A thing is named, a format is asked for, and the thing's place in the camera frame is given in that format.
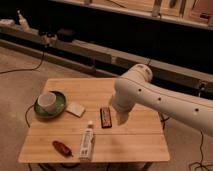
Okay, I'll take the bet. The white tube bottle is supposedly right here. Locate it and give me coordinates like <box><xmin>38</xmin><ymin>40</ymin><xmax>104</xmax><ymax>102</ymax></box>
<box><xmin>79</xmin><ymin>121</ymin><xmax>94</xmax><ymax>161</ymax></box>

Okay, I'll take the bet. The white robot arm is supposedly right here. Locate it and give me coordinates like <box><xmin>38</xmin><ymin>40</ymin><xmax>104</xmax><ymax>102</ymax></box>
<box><xmin>111</xmin><ymin>64</ymin><xmax>213</xmax><ymax>137</ymax></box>

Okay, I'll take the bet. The white ceramic cup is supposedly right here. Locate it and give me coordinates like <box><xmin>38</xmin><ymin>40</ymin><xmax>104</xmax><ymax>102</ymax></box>
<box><xmin>38</xmin><ymin>92</ymin><xmax>56</xmax><ymax>114</ymax></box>

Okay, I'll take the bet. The dark chocolate bar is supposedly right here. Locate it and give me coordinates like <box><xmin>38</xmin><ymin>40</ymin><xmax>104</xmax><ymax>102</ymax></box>
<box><xmin>100</xmin><ymin>107</ymin><xmax>112</xmax><ymax>128</ymax></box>

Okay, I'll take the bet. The white square sponge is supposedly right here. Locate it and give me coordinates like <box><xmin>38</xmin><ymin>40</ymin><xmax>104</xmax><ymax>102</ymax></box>
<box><xmin>66</xmin><ymin>102</ymin><xmax>85</xmax><ymax>117</ymax></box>

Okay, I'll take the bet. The wooden table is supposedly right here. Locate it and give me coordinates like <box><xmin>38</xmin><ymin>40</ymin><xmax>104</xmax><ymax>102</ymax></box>
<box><xmin>18</xmin><ymin>78</ymin><xmax>170</xmax><ymax>163</ymax></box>

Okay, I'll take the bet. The green plate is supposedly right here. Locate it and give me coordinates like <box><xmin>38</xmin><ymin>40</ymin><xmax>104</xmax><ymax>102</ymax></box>
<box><xmin>34</xmin><ymin>91</ymin><xmax>66</xmax><ymax>119</ymax></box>

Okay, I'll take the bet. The black box on ledge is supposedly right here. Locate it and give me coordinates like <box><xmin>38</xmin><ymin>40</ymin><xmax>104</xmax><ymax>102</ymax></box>
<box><xmin>57</xmin><ymin>29</ymin><xmax>75</xmax><ymax>42</ymax></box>

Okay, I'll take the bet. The white spray bottle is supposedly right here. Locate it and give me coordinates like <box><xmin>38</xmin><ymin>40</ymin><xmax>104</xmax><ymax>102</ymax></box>
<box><xmin>17</xmin><ymin>11</ymin><xmax>30</xmax><ymax>31</ymax></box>

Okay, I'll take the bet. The black cable at right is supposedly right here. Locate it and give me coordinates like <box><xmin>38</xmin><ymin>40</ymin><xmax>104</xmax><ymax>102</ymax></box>
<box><xmin>159</xmin><ymin>113</ymin><xmax>213</xmax><ymax>171</ymax></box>

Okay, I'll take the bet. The black floor cable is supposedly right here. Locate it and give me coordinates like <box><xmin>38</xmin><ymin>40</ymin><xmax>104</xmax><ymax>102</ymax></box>
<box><xmin>0</xmin><ymin>46</ymin><xmax>47</xmax><ymax>76</ymax></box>

